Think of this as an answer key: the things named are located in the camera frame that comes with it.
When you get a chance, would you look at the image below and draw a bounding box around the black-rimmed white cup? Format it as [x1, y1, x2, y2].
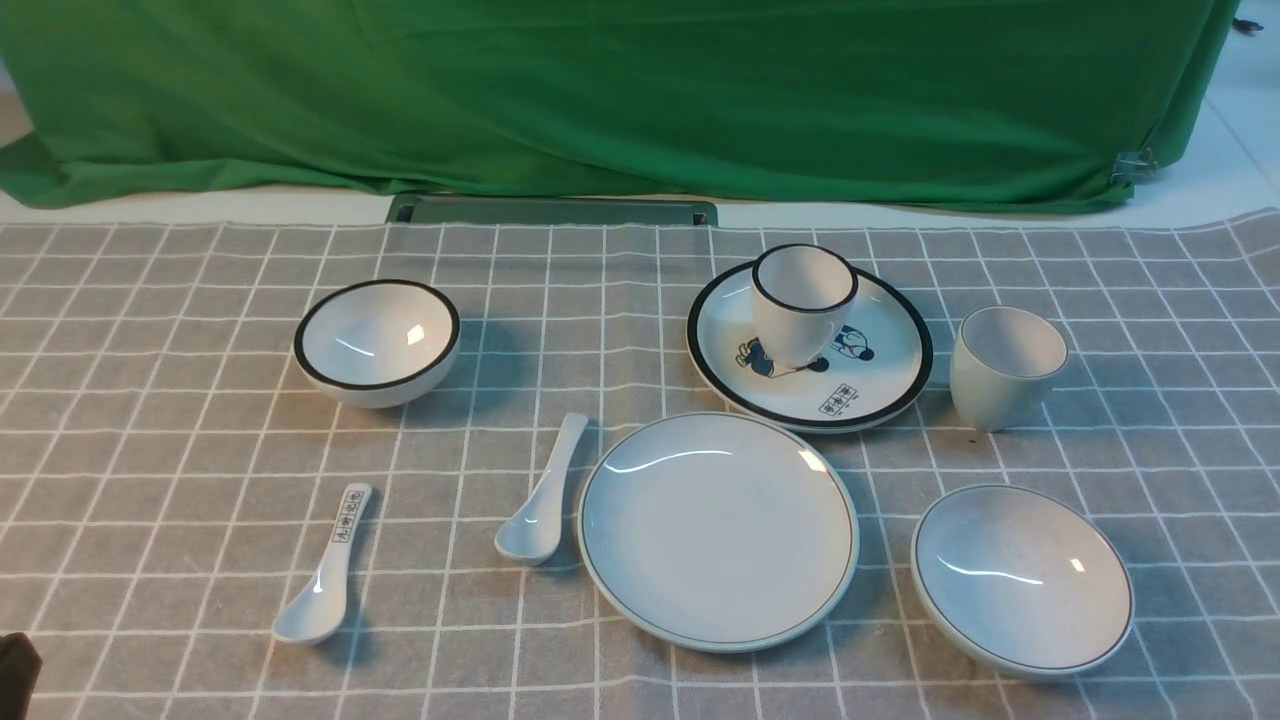
[751, 243, 859, 369]

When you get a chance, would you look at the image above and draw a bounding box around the plain white ceramic spoon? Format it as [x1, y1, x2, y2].
[494, 413, 589, 566]

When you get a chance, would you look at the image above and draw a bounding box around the metal clamp on cloth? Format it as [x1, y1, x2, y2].
[1108, 147, 1161, 186]

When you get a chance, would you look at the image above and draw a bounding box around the grey checked tablecloth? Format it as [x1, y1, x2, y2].
[1, 210, 1279, 719]

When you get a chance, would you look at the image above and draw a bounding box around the black-rimmed white bowl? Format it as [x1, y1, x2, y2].
[292, 278, 461, 409]

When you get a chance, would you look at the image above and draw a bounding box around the white spoon with characters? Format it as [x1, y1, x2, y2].
[271, 483, 372, 646]

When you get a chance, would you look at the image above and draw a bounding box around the shallow white bowl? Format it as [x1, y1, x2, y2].
[910, 484, 1137, 679]

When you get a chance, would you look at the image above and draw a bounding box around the plain white cup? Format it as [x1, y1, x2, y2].
[950, 305, 1069, 433]

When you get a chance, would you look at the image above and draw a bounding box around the dark object at edge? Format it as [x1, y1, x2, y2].
[0, 632, 44, 720]

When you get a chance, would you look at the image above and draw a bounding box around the large white plate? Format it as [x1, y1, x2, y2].
[575, 413, 861, 653]

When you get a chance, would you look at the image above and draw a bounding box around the black-rimmed cartoon plate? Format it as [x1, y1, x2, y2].
[686, 263, 934, 434]

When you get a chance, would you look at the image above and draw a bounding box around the green backdrop cloth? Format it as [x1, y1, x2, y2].
[3, 1, 1238, 214]

